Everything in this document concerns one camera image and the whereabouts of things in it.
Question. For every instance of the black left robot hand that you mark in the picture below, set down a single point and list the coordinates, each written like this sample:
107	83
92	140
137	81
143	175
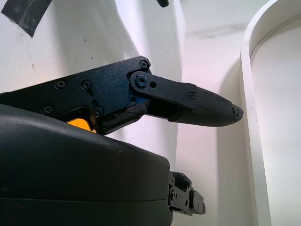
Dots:
162	2

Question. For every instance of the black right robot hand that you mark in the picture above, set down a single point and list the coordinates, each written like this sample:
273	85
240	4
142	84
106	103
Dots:
70	169

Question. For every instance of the black tape strip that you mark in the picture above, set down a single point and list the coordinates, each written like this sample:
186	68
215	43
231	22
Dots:
26	14

